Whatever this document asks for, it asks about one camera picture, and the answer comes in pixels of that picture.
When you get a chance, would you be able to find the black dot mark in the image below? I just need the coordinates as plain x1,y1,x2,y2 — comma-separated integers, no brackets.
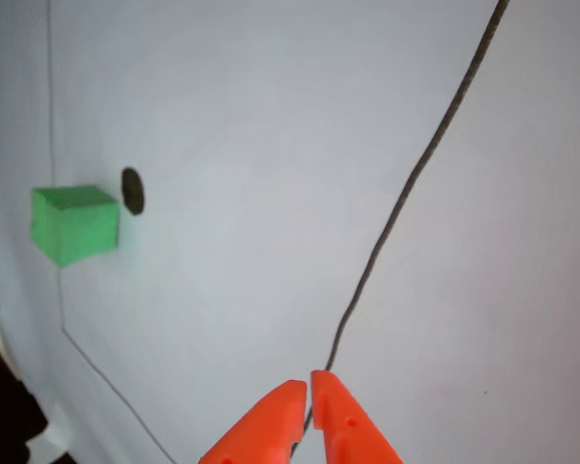
120,166,147,217

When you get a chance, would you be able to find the white paper sheet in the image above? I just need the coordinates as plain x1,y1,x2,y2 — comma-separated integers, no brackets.
0,0,580,464

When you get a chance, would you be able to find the green foam block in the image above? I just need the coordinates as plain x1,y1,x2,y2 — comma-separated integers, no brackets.
30,185,121,269

